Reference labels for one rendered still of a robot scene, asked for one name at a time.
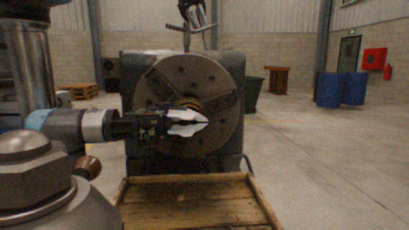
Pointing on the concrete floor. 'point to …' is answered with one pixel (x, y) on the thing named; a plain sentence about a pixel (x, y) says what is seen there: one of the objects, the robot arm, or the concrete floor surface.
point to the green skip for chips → (252, 93)
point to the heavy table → (277, 79)
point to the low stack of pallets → (81, 90)
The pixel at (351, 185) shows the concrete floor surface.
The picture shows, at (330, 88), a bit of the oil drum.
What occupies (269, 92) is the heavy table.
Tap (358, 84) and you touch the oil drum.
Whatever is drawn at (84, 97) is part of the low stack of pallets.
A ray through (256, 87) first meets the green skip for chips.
